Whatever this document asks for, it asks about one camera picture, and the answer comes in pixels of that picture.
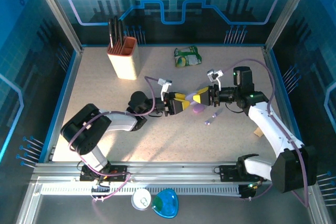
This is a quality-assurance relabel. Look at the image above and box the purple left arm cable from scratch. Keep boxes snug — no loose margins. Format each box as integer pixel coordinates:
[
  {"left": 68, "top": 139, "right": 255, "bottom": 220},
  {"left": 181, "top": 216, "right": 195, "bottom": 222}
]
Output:
[{"left": 67, "top": 76, "right": 161, "bottom": 204}]

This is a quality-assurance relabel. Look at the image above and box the beige knife block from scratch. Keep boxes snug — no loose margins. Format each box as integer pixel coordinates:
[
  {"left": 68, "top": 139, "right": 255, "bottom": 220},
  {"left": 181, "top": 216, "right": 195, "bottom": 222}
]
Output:
[{"left": 107, "top": 36, "right": 139, "bottom": 80}]

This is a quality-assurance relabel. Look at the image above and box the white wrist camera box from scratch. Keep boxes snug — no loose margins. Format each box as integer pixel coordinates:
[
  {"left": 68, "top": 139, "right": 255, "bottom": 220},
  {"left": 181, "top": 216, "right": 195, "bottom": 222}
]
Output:
[
  {"left": 156, "top": 78, "right": 174, "bottom": 102},
  {"left": 206, "top": 68, "right": 224, "bottom": 88}
]

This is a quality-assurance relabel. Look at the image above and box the aluminium mounting rail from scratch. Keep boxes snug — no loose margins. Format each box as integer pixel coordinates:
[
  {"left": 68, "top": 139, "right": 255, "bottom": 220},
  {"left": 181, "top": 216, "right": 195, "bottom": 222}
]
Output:
[{"left": 33, "top": 161, "right": 314, "bottom": 183}]

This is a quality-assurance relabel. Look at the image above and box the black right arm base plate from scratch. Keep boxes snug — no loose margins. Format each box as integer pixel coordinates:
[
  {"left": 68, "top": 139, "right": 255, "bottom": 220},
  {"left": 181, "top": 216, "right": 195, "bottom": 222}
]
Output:
[{"left": 219, "top": 165, "right": 268, "bottom": 183}]

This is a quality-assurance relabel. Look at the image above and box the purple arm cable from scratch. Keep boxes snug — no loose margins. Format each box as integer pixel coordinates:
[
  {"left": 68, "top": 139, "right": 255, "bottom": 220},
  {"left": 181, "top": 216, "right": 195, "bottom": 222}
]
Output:
[
  {"left": 222, "top": 58, "right": 310, "bottom": 208},
  {"left": 67, "top": 76, "right": 161, "bottom": 204}
]

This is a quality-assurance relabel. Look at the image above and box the white round lid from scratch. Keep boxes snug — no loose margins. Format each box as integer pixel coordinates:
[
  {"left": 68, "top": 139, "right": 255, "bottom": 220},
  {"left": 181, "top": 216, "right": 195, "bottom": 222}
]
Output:
[{"left": 131, "top": 189, "right": 152, "bottom": 211}]

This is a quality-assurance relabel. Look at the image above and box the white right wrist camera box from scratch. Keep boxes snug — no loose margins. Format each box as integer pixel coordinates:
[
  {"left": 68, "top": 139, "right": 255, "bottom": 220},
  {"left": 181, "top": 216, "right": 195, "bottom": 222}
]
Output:
[{"left": 206, "top": 68, "right": 224, "bottom": 88}]

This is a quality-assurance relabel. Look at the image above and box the black handled knife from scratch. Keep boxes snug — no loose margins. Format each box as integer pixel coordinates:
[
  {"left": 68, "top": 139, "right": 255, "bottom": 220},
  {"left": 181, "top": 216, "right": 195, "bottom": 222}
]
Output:
[
  {"left": 108, "top": 18, "right": 115, "bottom": 48},
  {"left": 118, "top": 19, "right": 125, "bottom": 44},
  {"left": 113, "top": 15, "right": 120, "bottom": 47}
]

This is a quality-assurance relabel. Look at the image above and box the table side rail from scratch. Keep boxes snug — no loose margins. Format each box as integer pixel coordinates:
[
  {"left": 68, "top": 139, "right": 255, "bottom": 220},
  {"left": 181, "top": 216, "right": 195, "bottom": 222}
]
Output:
[
  {"left": 43, "top": 47, "right": 82, "bottom": 163},
  {"left": 262, "top": 47, "right": 302, "bottom": 163}
]

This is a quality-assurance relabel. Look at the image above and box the blue plastic dish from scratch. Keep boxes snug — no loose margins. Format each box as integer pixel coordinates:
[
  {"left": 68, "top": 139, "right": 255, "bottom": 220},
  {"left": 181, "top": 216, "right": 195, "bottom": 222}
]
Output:
[{"left": 151, "top": 188, "right": 180, "bottom": 219}]

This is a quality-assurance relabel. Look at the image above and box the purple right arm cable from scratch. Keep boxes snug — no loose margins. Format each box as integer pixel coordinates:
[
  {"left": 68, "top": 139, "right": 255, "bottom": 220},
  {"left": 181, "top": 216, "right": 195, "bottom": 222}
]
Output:
[{"left": 222, "top": 58, "right": 310, "bottom": 208}]

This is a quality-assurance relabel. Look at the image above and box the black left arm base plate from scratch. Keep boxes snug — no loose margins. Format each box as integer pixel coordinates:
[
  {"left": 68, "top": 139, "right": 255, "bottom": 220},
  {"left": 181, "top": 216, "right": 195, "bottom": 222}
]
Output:
[{"left": 79, "top": 165, "right": 130, "bottom": 183}]

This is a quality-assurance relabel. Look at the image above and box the green snack bag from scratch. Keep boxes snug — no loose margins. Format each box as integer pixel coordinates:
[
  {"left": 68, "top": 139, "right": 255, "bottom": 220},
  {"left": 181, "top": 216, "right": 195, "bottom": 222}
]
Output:
[{"left": 174, "top": 45, "right": 202, "bottom": 68}]

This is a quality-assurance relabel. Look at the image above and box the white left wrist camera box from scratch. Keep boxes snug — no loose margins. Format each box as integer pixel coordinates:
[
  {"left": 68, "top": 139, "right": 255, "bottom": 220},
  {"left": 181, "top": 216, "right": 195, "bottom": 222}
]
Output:
[{"left": 156, "top": 78, "right": 174, "bottom": 102}]

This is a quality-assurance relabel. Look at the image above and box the aluminium frame post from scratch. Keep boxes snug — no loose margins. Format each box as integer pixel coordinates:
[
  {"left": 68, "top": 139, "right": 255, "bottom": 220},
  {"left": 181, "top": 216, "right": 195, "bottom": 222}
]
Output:
[
  {"left": 28, "top": 0, "right": 83, "bottom": 53},
  {"left": 264, "top": 0, "right": 317, "bottom": 51}
]

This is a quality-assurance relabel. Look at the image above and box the pink earbud charging case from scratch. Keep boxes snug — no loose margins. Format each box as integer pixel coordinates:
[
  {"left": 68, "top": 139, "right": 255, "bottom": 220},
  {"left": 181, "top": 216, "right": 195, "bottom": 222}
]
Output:
[{"left": 193, "top": 103, "right": 206, "bottom": 115}]

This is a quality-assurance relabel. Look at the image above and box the white slotted cable tray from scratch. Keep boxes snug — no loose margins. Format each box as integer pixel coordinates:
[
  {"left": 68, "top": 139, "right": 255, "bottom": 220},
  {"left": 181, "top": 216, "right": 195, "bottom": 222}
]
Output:
[{"left": 40, "top": 185, "right": 242, "bottom": 196}]

